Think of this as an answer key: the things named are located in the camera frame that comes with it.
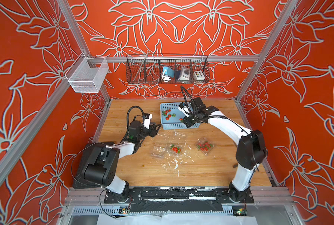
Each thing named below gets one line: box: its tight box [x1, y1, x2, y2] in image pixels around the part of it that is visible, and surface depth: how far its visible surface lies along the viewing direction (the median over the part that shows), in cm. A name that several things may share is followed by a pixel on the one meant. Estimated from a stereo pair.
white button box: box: [193, 70, 205, 81], surface depth 96 cm
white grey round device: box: [177, 66, 191, 81], surface depth 93 cm
